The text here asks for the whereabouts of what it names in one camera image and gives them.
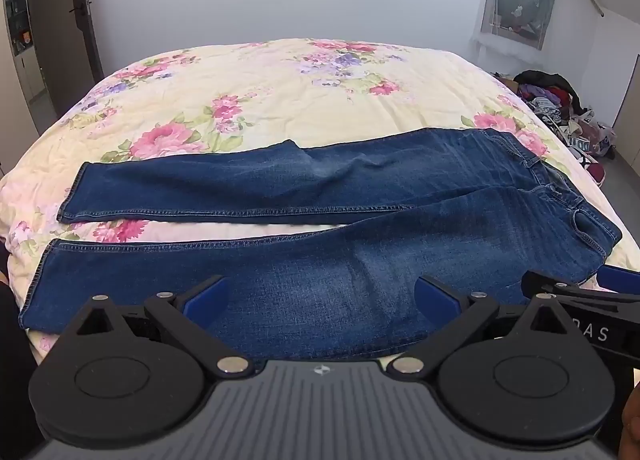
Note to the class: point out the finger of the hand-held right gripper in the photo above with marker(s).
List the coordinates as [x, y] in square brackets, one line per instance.
[620, 278]
[555, 286]

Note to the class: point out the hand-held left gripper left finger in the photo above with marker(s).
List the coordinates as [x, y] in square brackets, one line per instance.
[206, 298]

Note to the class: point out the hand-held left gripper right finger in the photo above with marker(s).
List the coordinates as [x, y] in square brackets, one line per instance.
[436, 298]

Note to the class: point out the blue denim pants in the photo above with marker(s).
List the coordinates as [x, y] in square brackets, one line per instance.
[320, 235]

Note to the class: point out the person's right forearm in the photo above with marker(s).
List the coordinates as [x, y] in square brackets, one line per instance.
[631, 420]

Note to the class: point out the pile of clothes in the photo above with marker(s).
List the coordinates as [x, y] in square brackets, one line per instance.
[560, 114]

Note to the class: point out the grey-brown wardrobe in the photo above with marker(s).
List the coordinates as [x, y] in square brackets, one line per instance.
[629, 97]

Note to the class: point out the floral bed cover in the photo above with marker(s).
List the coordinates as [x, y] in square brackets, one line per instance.
[260, 89]

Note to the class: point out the dark brown door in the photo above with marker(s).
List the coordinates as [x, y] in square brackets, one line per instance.
[65, 14]

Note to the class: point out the shelf cabinet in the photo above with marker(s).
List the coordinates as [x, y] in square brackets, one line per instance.
[15, 4]

